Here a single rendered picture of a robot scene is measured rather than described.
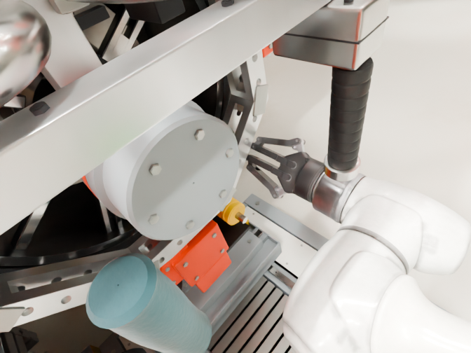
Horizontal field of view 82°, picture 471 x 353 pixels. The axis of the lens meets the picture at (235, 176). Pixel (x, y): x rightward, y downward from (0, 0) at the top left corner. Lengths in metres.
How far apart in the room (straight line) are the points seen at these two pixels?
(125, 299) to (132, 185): 0.17
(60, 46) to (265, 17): 0.21
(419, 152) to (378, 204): 1.13
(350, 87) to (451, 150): 1.33
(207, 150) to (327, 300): 0.21
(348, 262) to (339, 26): 0.25
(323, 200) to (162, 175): 0.30
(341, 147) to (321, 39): 0.12
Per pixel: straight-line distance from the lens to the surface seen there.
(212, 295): 0.89
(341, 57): 0.27
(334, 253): 0.38
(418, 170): 1.46
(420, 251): 0.43
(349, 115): 0.30
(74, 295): 0.48
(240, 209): 0.64
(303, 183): 0.48
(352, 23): 0.25
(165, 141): 0.22
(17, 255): 0.52
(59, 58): 0.34
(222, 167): 0.28
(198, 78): 0.16
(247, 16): 0.19
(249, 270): 0.97
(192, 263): 0.59
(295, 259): 1.05
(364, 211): 0.42
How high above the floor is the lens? 1.03
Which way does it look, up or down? 46 degrees down
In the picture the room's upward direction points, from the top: 18 degrees counter-clockwise
